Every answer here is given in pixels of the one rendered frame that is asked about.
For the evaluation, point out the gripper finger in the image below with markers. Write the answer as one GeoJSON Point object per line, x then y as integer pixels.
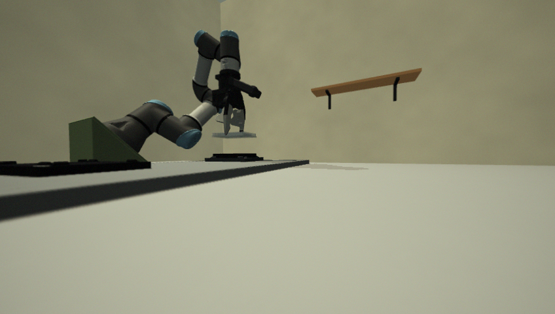
{"type": "Point", "coordinates": [225, 116]}
{"type": "Point", "coordinates": [238, 118]}

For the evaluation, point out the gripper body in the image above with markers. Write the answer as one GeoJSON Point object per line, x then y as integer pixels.
{"type": "Point", "coordinates": [235, 94]}

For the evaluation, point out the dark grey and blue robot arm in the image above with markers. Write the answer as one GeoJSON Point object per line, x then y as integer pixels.
{"type": "Point", "coordinates": [156, 116]}

